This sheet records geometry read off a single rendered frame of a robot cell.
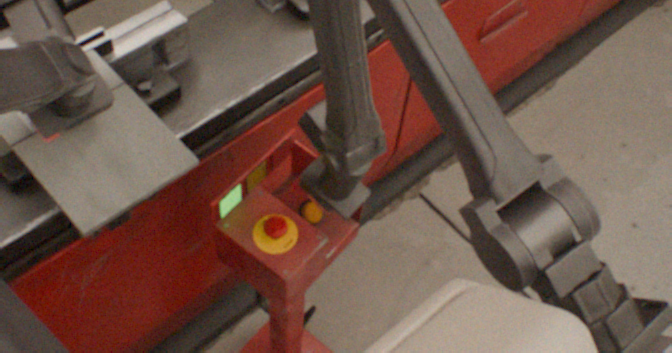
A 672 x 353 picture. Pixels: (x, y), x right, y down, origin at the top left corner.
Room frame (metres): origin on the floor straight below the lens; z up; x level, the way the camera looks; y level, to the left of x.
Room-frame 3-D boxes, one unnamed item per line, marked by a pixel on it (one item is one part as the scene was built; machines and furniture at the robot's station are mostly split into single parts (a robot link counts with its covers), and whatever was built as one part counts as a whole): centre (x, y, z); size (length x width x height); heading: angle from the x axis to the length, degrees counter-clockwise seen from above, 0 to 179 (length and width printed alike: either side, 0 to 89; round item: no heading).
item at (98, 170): (0.64, 0.34, 1.00); 0.26 x 0.18 x 0.01; 47
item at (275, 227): (0.64, 0.08, 0.79); 0.04 x 0.04 x 0.04
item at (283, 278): (0.68, 0.06, 0.75); 0.20 x 0.16 x 0.18; 146
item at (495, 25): (1.38, -0.37, 0.59); 0.15 x 0.02 x 0.07; 137
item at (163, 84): (0.73, 0.38, 0.89); 0.30 x 0.05 x 0.03; 137
